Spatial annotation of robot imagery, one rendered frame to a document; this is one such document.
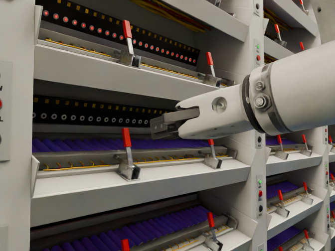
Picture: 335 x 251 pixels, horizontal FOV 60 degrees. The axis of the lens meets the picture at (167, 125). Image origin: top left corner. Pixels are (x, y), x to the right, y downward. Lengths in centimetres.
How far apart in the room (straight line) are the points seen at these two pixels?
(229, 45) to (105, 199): 62
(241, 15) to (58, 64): 62
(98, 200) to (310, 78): 34
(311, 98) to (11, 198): 36
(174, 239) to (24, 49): 51
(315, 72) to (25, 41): 34
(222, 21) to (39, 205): 60
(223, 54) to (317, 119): 64
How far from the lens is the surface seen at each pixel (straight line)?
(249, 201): 88
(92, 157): 54
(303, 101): 32
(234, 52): 92
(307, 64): 32
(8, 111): 40
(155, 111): 76
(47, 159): 50
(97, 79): 48
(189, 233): 76
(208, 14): 75
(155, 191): 56
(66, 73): 46
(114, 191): 49
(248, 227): 89
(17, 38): 43
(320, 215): 156
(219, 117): 34
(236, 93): 34
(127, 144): 53
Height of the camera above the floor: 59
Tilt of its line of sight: 3 degrees up
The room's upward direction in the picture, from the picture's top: straight up
